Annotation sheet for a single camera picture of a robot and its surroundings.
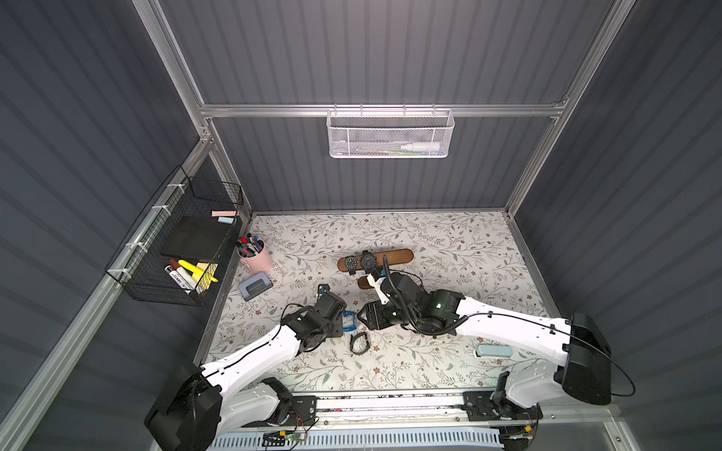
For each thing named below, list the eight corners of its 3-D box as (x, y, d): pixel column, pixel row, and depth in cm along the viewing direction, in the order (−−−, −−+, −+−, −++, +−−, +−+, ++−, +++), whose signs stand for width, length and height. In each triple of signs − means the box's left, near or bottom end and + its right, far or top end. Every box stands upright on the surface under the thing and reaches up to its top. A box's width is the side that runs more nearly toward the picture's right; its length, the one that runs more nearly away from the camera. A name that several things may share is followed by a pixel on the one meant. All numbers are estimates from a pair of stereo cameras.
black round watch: (350, 354, 85) (349, 351, 82) (350, 336, 89) (350, 332, 86) (369, 354, 85) (369, 350, 82) (369, 336, 89) (369, 332, 86)
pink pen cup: (245, 277, 103) (231, 255, 92) (252, 256, 109) (240, 233, 98) (269, 277, 103) (257, 255, 92) (274, 256, 109) (264, 233, 98)
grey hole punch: (246, 303, 96) (242, 297, 93) (240, 292, 99) (236, 286, 96) (274, 286, 101) (271, 280, 97) (267, 276, 103) (264, 269, 100)
